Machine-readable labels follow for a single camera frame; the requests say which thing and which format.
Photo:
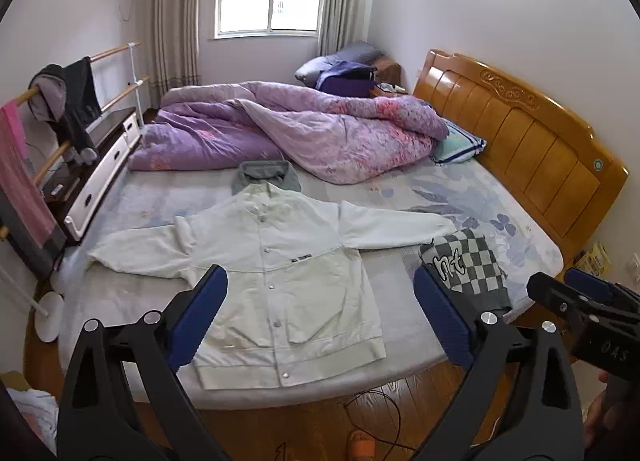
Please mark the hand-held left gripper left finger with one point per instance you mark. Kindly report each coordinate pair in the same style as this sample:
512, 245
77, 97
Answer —
197, 321

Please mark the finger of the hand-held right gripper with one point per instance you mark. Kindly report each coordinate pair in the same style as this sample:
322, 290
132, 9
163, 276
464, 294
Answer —
587, 283
555, 293

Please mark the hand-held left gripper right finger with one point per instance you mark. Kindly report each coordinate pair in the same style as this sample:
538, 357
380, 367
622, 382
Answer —
445, 321

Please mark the grey white checkered cardigan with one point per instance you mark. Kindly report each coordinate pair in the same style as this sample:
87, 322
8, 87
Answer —
475, 266

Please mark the white snap button jacket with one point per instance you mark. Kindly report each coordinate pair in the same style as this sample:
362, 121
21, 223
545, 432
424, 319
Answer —
300, 301

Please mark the wooden bar clothes rack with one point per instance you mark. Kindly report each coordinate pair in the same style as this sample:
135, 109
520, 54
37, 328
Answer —
112, 52

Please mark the person's right hand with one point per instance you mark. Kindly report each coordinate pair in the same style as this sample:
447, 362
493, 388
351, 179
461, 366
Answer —
597, 408

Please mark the yellow packet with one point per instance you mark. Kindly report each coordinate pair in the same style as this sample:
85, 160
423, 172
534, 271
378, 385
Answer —
595, 258

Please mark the leaf print bed sheet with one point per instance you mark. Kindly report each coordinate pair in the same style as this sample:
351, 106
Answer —
450, 191

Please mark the orange slipper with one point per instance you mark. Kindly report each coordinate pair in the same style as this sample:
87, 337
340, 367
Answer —
361, 446

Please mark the wooden bed headboard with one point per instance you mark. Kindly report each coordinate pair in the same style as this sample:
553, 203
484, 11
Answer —
525, 141

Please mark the grey collared shirt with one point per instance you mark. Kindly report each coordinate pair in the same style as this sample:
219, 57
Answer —
265, 172

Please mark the white dark topped cabinet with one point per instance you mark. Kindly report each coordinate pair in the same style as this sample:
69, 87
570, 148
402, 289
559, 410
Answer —
95, 186

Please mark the light blue pillow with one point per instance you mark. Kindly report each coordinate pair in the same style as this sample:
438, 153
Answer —
460, 146

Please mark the white pink cloth pile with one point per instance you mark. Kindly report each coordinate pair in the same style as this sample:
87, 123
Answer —
32, 411

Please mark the small remote control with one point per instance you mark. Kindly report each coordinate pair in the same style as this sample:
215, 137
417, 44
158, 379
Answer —
57, 189

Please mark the pink grey bordered towel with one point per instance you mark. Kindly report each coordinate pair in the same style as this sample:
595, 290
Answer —
25, 201

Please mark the purple floral quilt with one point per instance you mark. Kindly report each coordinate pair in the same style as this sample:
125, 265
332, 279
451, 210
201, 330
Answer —
325, 141

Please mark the black jacket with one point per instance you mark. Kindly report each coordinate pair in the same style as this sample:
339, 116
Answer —
80, 101

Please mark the purple bag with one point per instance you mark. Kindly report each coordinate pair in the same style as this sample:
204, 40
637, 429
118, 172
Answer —
345, 86

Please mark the bright pink cloth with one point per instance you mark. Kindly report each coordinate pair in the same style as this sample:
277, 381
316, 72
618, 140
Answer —
15, 126

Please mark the grey hooded garment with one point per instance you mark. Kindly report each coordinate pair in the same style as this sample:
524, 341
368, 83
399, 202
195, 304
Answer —
50, 96

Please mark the grey blue bedding pile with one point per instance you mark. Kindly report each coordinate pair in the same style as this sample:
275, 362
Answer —
320, 66

